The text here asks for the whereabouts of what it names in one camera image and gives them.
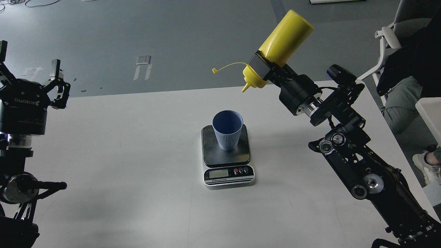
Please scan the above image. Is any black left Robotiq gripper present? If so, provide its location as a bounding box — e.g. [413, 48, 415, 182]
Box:
[0, 40, 71, 135]

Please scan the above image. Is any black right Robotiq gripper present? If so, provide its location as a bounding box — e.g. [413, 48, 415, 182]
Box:
[248, 51, 322, 116]

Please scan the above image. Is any yellow squeeze seasoning bottle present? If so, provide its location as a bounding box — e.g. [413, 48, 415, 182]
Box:
[212, 10, 315, 93]

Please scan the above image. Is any blue ribbed plastic cup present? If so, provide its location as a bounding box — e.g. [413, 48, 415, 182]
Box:
[212, 110, 244, 151]

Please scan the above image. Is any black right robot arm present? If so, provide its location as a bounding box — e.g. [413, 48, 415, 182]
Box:
[249, 51, 441, 248]

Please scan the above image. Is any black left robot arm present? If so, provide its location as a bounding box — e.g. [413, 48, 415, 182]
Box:
[0, 40, 71, 248]

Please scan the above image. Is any digital kitchen scale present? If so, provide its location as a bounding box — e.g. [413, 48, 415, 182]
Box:
[201, 125, 256, 188]

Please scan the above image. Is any white office chair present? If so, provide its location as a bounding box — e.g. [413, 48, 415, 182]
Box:
[357, 22, 401, 108]

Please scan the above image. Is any seated person in dark clothes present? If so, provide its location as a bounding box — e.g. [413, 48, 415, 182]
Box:
[376, 0, 441, 185]

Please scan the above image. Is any white box at right edge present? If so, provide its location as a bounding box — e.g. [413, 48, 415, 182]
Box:
[415, 97, 441, 146]

